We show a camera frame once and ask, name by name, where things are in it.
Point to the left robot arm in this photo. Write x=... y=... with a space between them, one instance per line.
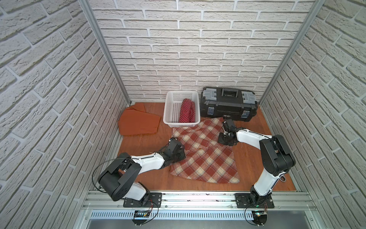
x=118 y=180

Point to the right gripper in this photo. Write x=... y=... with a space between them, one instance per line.
x=226 y=120

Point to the aluminium mounting rail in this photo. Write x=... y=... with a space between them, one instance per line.
x=202 y=200

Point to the black plastic toolbox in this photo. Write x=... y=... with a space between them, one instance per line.
x=240 y=105

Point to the red plaid skirt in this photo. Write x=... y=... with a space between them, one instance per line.
x=206 y=160

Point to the orange skirt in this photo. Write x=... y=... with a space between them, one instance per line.
x=135 y=120

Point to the red polka dot skirt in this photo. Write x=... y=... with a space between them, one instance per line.
x=187 y=111

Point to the left controller board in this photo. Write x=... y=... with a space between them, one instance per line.
x=140 y=217

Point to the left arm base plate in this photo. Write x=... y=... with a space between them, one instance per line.
x=152 y=198

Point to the right controller board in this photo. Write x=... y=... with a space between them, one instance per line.
x=259 y=218

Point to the controller board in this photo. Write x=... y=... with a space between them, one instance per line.
x=259 y=218
x=140 y=217

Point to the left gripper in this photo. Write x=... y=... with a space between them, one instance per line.
x=177 y=154

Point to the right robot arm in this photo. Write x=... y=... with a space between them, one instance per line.
x=277 y=158

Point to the white plastic basket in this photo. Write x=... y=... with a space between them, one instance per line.
x=173 y=104

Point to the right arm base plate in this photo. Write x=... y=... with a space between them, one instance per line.
x=252 y=200

